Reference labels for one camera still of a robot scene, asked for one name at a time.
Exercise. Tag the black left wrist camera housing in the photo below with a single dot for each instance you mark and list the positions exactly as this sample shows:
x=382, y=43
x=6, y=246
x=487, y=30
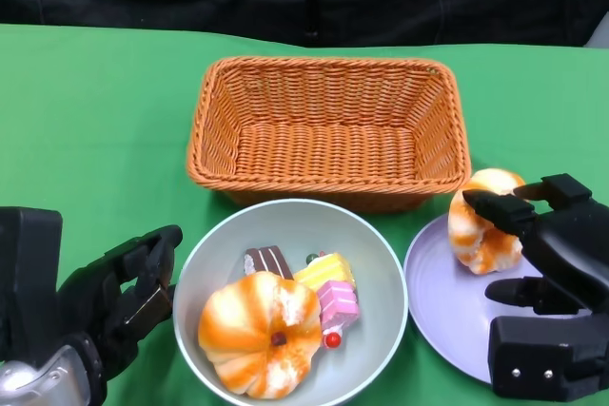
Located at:
x=31, y=273

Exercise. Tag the green tablecloth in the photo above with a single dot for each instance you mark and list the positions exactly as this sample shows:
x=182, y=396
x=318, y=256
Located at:
x=95, y=116

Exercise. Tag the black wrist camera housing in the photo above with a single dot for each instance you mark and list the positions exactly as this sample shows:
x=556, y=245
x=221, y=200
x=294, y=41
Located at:
x=537, y=353
x=31, y=273

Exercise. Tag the orange wicker basket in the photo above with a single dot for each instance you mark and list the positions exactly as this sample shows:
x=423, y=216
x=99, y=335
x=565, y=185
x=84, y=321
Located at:
x=333, y=154

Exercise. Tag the yellow layered cake slice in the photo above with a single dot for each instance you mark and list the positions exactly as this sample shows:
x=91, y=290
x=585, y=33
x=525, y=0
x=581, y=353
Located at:
x=323, y=273

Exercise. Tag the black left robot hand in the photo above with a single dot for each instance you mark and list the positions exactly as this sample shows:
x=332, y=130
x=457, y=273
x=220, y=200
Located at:
x=95, y=296

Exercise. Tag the lavender round plate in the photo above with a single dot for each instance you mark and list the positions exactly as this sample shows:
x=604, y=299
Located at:
x=442, y=306

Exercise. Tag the pale grey-green bowl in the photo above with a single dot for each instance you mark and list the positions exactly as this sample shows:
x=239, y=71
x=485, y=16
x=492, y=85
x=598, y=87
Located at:
x=285, y=225

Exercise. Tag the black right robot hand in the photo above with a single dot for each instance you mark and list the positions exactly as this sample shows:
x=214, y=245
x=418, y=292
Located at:
x=571, y=254

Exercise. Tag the black right wrist camera housing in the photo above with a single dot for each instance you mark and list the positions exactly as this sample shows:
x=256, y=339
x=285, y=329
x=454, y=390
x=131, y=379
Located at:
x=537, y=353

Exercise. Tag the chocolate layered cake slice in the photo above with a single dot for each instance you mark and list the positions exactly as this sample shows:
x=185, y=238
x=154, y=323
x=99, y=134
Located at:
x=269, y=258

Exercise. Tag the magenta pink cake slice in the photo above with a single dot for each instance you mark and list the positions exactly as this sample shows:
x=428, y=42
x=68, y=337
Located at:
x=338, y=303

